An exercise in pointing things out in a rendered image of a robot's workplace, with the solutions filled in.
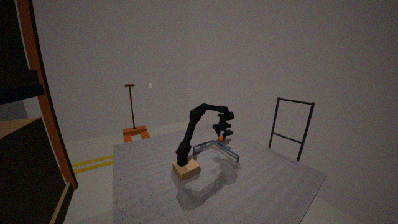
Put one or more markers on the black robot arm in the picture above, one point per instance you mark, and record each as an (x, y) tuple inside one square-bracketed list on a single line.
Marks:
[(195, 115)]

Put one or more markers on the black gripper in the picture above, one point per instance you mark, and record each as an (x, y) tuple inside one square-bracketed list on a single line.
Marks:
[(222, 127)]

